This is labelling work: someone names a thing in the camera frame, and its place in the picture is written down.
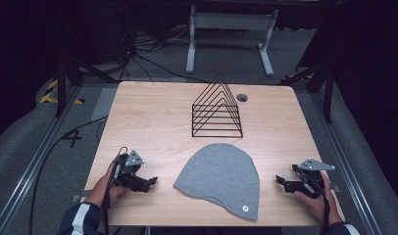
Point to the white metal desk frame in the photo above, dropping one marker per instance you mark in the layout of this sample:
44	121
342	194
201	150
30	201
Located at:
233	20

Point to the yellow black floor tape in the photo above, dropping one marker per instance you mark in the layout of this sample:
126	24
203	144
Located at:
47	97

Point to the black metal stand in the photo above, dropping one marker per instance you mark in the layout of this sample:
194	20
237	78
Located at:
60	88
327	94

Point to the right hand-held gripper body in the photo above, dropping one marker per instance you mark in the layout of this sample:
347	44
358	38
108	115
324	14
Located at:
313	182

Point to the grey beanie hat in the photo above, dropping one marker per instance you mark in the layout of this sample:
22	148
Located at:
221	178

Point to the person's right hand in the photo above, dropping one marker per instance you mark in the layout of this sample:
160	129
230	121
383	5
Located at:
318	205

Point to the person's left hand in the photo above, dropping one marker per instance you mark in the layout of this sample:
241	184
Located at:
106	189

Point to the aluminium floor rail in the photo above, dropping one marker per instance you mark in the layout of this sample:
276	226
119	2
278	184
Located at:
347	163
30	169

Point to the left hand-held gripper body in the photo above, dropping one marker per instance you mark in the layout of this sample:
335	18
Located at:
134	159

